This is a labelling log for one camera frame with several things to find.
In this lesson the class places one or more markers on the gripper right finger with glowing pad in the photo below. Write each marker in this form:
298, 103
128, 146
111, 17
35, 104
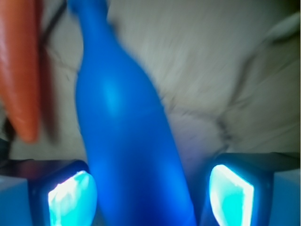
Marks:
253, 189

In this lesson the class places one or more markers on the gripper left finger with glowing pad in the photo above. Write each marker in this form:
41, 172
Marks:
46, 193

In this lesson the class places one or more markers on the blue plastic bottle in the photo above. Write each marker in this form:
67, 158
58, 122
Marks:
130, 148

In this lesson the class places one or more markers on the brown paper bag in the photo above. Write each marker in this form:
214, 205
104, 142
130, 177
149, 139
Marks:
227, 71

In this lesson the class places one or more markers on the orange toy carrot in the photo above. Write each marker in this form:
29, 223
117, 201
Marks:
19, 67

